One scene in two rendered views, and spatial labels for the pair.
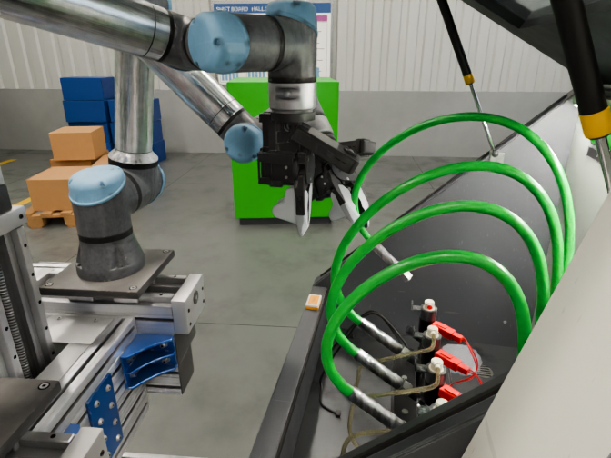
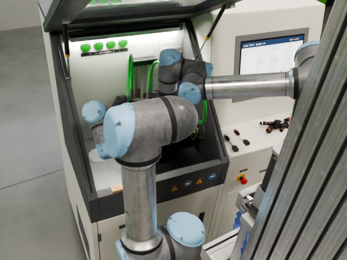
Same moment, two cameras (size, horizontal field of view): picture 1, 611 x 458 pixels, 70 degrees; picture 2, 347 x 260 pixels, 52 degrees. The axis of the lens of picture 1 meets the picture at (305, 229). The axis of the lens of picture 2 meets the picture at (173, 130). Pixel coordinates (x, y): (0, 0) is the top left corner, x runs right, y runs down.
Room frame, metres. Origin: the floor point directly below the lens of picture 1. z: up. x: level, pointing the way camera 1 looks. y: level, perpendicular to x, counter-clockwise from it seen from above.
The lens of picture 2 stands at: (1.40, 0.92, 2.13)
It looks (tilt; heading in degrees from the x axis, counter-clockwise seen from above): 38 degrees down; 231
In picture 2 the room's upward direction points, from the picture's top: 6 degrees clockwise
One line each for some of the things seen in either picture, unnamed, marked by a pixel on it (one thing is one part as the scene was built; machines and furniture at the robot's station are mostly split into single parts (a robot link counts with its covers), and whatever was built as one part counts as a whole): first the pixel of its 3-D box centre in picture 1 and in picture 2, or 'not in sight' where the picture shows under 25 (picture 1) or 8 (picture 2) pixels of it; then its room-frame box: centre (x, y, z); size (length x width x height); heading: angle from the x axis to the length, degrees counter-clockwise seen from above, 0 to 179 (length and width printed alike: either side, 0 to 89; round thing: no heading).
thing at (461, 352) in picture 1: (459, 357); (98, 154); (0.84, -0.36, 0.85); 0.10 x 0.10 x 0.04
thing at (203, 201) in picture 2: not in sight; (158, 242); (0.70, 0.04, 0.44); 0.65 x 0.02 x 0.68; 169
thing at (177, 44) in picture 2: not in sight; (170, 68); (0.37, -0.42, 1.20); 0.13 x 0.03 x 0.31; 169
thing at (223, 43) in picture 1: (229, 44); (196, 73); (0.66, 0.11, 1.52); 0.11 x 0.11 x 0.08; 43
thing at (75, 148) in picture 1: (85, 171); not in sight; (4.45, 2.29, 0.39); 1.20 x 0.85 x 0.79; 7
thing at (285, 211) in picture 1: (289, 213); not in sight; (0.70, 0.03, 1.26); 0.06 x 0.03 x 0.09; 79
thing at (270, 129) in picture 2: not in sight; (280, 123); (-0.04, 0.07, 1.01); 0.23 x 0.11 x 0.06; 169
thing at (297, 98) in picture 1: (292, 97); (168, 84); (0.71, 0.02, 1.45); 0.08 x 0.08 x 0.05
